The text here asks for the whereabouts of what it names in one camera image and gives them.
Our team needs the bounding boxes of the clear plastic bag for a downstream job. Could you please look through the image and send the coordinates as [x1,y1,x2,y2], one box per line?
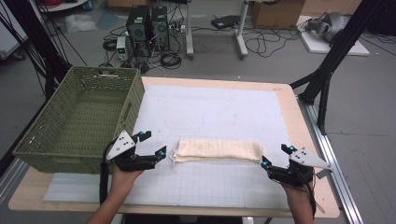
[64,13,98,34]

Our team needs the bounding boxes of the flat black device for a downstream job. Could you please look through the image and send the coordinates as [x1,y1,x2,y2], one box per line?
[210,15,241,31]

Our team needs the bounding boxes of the person's right hand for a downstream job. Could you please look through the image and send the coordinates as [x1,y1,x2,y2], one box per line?
[281,182,313,201]

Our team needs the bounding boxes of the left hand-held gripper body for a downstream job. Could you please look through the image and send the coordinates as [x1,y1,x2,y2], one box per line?
[106,130,157,173]

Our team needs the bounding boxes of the grey headset device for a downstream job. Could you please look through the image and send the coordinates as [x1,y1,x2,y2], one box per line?
[304,11,352,44]

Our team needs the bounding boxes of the white desk leg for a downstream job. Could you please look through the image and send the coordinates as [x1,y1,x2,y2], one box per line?
[185,0,195,61]
[234,0,250,60]

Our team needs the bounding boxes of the loose black floor cable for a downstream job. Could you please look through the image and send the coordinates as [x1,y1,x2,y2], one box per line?
[244,27,302,59]

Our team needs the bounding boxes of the green woven basket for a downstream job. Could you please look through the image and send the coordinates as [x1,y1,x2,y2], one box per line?
[12,65,147,175]

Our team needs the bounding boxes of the white floor board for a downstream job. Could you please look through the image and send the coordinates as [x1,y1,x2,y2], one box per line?
[296,15,371,57]

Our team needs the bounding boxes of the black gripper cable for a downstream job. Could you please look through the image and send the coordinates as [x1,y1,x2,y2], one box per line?
[297,170,318,218]
[98,140,117,205]

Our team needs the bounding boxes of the aluminium rail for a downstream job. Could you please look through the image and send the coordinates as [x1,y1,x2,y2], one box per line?
[0,158,30,204]
[298,98,366,224]

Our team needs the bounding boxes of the small grey power supply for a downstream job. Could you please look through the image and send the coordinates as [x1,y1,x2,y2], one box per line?
[115,35,130,62]

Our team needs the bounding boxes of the cream cloth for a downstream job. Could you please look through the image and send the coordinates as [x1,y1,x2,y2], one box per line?
[170,138,264,167]

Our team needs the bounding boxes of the black metal stand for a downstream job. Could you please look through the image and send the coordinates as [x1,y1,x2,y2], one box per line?
[2,0,73,101]
[289,0,388,136]

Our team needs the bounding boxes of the person's left hand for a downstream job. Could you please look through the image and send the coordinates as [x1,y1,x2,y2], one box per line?
[111,164,145,189]

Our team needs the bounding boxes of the white grid mat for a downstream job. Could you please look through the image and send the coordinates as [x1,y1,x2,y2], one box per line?
[43,84,292,210]

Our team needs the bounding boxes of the large cardboard box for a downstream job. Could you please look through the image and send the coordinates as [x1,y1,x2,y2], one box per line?
[249,0,306,31]

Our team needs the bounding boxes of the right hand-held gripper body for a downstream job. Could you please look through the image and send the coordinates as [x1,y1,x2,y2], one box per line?
[267,147,333,188]

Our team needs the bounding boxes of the coiled black cable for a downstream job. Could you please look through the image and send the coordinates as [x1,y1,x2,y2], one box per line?
[160,52,183,70]

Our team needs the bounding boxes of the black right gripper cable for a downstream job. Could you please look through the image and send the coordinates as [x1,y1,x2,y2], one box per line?
[297,170,318,218]

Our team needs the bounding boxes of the black computer tower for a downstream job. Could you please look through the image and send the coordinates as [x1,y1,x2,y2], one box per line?
[150,5,171,53]
[125,6,152,58]

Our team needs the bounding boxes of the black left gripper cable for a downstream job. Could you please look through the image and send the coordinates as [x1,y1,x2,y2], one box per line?
[98,140,117,205]

